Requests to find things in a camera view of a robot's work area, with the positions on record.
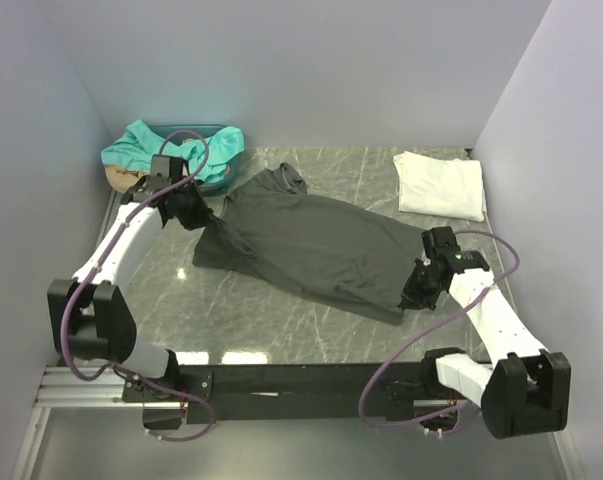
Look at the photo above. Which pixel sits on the folded white t shirt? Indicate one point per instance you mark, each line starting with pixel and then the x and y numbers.
pixel 444 188

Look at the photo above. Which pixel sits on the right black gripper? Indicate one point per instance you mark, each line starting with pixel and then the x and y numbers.
pixel 411 298

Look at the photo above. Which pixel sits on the tan t shirt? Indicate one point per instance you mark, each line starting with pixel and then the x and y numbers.
pixel 121 179

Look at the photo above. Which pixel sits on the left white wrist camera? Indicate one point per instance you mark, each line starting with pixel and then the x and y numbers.
pixel 166 171

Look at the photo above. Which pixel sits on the dark grey t shirt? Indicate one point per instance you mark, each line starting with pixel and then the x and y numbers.
pixel 322 249

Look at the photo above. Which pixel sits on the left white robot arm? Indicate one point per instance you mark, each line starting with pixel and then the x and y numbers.
pixel 93 328

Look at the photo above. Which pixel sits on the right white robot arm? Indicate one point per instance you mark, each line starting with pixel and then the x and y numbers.
pixel 525 388

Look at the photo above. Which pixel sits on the aluminium rail frame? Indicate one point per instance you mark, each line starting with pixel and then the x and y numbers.
pixel 80 430

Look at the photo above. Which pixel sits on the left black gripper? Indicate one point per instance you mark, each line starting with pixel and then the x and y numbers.
pixel 203 212

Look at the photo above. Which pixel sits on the teal t shirt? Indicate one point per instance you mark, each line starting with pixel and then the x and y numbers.
pixel 136 147

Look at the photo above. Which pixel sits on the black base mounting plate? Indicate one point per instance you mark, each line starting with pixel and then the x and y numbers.
pixel 298 392

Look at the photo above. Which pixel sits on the teal plastic basket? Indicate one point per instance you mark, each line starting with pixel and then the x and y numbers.
pixel 226 146

